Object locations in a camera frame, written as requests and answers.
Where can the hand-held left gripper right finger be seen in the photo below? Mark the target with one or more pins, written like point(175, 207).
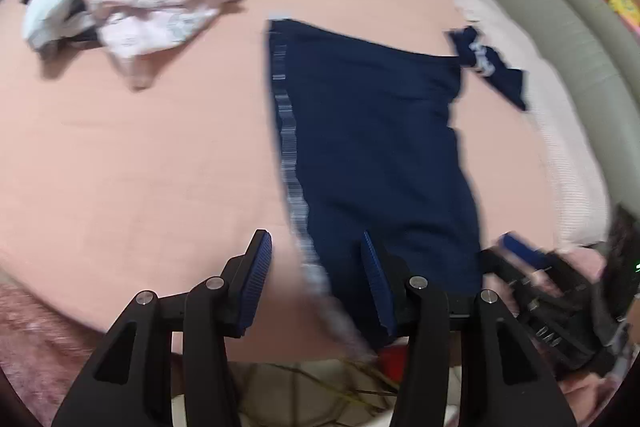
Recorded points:
point(375, 277)

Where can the red black slipper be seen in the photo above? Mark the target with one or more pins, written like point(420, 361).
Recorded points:
point(392, 362)

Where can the bed with pink sheet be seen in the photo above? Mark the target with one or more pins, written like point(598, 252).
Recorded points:
point(125, 157)

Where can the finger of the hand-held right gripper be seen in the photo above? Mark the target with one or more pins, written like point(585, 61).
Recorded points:
point(502, 269)
point(522, 249)

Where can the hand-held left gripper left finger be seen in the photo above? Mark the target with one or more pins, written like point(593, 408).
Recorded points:
point(257, 279)

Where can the white waffle blanket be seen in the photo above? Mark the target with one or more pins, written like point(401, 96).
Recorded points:
point(565, 157)

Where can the yellow plush toy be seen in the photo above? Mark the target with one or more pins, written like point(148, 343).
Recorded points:
point(625, 7)

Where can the light blue garment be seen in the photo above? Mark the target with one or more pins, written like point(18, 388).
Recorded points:
point(50, 22)

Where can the navy shorts white stripes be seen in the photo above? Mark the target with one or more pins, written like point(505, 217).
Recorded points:
point(500, 77)

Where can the navy pants grey side stripes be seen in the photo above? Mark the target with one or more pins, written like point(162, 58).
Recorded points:
point(375, 157)

